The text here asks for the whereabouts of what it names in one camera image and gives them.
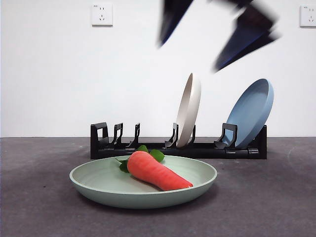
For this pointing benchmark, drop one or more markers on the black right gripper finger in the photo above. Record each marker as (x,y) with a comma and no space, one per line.
(247,37)
(172,17)

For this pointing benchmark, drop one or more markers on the orange carrot with green leaves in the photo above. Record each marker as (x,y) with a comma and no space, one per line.
(153,170)

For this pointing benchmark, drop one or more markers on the green plate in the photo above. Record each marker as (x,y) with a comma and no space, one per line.
(103,187)

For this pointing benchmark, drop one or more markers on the blue plate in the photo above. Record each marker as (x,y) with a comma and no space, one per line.
(249,113)

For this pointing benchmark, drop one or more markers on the cream plate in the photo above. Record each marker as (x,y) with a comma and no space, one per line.
(188,111)

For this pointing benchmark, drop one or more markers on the black plate rack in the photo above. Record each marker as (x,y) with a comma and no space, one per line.
(202,151)

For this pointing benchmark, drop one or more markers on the white wall socket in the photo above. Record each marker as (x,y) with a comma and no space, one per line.
(102,14)
(308,16)

